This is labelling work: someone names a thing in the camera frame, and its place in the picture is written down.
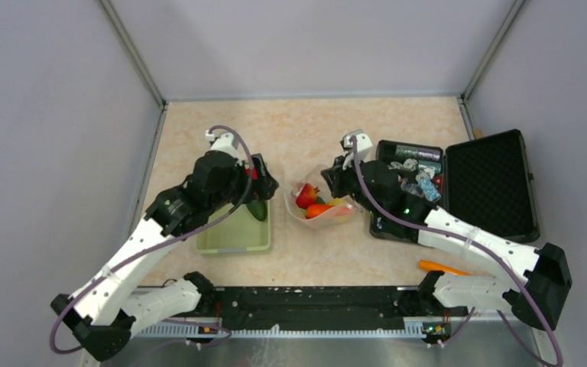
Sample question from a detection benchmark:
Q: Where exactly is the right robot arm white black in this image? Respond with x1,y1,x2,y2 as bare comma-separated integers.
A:
321,157,572,330

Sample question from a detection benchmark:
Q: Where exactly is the clear polka dot zip bag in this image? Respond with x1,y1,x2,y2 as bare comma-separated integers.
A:
284,165,362,229

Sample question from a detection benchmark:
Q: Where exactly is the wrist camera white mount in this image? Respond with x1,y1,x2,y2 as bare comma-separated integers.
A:
341,129,373,171
205,132,239,160

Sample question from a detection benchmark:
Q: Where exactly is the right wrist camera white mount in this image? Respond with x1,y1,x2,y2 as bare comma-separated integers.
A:
341,129,373,171

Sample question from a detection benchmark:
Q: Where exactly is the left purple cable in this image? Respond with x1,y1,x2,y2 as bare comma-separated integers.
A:
49,124,257,356

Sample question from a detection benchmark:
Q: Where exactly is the dark green avocado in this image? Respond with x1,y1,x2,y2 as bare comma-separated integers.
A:
246,200,268,222

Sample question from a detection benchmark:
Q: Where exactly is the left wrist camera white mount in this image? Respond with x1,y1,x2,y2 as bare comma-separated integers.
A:
205,132,239,160

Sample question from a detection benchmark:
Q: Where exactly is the green perforated plastic basket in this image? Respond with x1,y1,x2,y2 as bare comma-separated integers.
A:
196,201,272,256

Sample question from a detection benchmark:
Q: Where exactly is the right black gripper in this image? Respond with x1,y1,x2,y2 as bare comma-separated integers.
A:
322,152,383,219

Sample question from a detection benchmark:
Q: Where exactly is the red bell pepper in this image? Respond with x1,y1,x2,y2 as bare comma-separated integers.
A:
245,167,260,180

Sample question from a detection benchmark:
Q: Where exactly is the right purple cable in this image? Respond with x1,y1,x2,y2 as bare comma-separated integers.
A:
350,135,566,367

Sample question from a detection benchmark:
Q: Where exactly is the red apple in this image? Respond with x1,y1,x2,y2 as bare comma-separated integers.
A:
295,183,319,209

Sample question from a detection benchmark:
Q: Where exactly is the purple cable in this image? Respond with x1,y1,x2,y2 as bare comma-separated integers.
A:
350,135,566,367
49,124,257,356

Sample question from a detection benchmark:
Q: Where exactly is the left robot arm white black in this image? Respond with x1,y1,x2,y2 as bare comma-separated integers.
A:
49,150,279,362

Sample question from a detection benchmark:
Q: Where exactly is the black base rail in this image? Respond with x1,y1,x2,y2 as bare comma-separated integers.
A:
171,283,456,336

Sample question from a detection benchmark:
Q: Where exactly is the yellow lemon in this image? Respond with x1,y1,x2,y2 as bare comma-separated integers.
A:
327,198,349,207

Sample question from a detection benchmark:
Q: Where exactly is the black case with poker chips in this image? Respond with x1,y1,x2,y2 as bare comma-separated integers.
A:
375,129,540,243

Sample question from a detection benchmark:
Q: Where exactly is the orange handled tool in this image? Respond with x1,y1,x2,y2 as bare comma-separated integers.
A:
418,260,470,276

